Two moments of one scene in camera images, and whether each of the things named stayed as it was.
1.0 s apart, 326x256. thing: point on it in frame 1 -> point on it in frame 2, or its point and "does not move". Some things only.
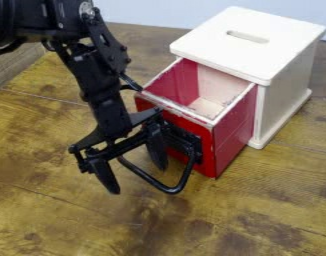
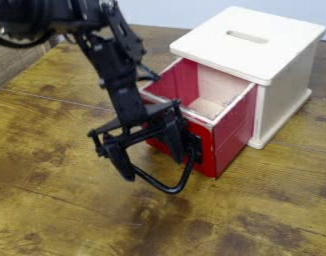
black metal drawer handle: [195, 158] does not move
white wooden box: [268, 48] does not move
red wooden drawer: [211, 103] does not move
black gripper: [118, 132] -> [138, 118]
